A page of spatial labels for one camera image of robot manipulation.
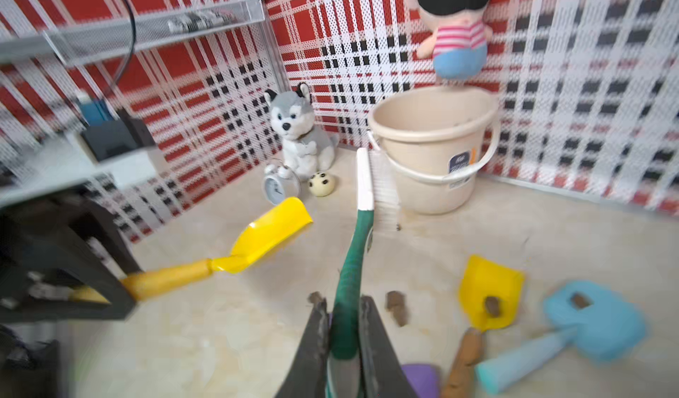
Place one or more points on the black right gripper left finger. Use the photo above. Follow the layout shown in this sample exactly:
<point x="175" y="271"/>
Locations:
<point x="307" y="375"/>

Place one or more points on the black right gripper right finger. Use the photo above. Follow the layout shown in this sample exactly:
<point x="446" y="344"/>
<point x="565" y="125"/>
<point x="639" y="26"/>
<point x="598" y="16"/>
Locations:
<point x="381" y="370"/>

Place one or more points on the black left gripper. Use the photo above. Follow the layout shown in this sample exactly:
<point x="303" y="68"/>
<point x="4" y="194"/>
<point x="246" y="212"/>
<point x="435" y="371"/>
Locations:
<point x="44" y="241"/>

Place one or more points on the white brush green handle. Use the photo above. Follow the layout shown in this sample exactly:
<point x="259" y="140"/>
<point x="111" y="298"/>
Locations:
<point x="344" y="367"/>

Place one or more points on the purple pointed trowel right row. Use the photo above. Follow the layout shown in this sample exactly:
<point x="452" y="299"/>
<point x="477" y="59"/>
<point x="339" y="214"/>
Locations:
<point x="424" y="379"/>

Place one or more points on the soil lump on yellow trowel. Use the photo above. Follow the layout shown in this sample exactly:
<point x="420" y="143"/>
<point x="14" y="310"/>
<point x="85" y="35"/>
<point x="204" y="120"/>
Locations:
<point x="492" y="306"/>

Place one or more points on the soil lump on blue trowel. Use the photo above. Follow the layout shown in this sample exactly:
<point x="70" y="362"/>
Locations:
<point x="579" y="301"/>

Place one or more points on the light blue hand trowel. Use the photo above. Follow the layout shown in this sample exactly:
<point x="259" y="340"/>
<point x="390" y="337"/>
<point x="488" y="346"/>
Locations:
<point x="602" y="332"/>

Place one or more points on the beige plastic bucket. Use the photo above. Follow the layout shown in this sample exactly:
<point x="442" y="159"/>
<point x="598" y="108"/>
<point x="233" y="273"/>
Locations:
<point x="436" y="140"/>

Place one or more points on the panda face squishy ball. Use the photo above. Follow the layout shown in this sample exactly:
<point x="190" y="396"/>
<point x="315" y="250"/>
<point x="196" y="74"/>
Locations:
<point x="322" y="184"/>

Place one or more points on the white alarm clock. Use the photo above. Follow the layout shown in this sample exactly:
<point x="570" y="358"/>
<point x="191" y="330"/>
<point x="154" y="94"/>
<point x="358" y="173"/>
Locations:
<point x="280" y="182"/>

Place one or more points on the grey white husky plush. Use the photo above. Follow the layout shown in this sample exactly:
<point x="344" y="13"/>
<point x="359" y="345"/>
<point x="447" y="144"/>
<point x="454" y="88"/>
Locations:
<point x="307" y="148"/>

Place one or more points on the can in shelf basket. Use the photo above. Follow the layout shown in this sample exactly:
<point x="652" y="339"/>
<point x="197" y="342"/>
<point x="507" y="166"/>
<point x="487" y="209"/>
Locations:
<point x="192" y="22"/>

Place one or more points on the doll with black hat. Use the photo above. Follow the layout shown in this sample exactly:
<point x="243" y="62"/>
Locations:
<point x="459" y="39"/>

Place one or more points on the yellow trowel wooden handle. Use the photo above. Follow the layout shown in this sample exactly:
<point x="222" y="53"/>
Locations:
<point x="482" y="277"/>

